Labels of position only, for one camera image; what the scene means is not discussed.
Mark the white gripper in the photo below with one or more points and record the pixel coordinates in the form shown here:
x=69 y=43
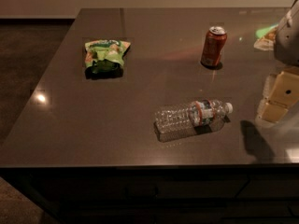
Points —
x=288 y=41

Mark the red coke can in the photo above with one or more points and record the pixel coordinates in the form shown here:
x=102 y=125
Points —
x=215 y=40

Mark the green rice chip bag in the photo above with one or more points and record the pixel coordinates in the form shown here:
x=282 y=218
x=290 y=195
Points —
x=105 y=55

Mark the dark cabinet drawers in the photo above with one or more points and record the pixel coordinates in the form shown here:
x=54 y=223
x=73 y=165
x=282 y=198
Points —
x=161 y=196

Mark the clear plastic water bottle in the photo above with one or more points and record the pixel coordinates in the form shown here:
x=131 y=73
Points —
x=175 y=122

